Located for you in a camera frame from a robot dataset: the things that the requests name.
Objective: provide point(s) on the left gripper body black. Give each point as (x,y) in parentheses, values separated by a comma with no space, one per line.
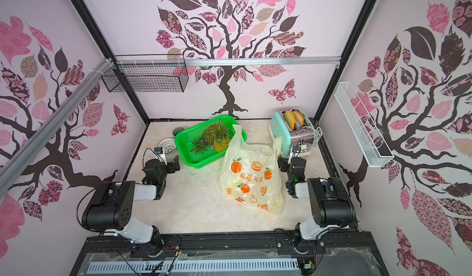
(170,168)

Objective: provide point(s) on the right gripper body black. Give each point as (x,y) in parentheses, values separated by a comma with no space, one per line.
(285,163)

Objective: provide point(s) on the yellow plastic bag orange print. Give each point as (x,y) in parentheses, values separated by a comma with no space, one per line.
(250,173)

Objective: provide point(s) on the large pineapple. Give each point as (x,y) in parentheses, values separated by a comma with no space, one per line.
(217,134)

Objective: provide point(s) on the small pineapple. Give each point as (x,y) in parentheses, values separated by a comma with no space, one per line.
(200,145)

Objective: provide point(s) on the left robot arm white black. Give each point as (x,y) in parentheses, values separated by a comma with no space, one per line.
(110,210)

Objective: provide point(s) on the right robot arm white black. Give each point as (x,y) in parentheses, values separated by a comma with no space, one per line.
(331,207)

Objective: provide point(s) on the white sink strainer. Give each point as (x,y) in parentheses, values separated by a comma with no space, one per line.
(168,145)

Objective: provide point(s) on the small green bowl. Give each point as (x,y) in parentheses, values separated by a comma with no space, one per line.
(177,130)

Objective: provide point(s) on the mint green toaster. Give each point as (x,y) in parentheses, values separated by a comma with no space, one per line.
(307,135)

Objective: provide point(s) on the yellow bread slice in toaster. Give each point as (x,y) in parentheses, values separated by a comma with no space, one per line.
(290,119)

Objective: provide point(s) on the orange bread slice in toaster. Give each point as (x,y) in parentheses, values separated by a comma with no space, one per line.
(299,118)

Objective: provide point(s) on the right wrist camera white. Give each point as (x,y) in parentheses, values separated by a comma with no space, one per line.
(297,150)

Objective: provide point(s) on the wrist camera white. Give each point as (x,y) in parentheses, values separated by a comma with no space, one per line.
(297,150)
(159,153)

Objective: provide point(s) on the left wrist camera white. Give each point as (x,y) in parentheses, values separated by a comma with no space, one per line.
(159,153)

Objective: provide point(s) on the white wire wall shelf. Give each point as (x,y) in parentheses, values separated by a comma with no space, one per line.
(355,107)

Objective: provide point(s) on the black wire wall basket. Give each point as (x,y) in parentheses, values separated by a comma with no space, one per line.
(169,75)

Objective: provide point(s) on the white slotted cable duct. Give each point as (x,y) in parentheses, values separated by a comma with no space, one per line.
(136,268)

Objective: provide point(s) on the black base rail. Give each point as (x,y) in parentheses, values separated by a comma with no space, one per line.
(337,253)

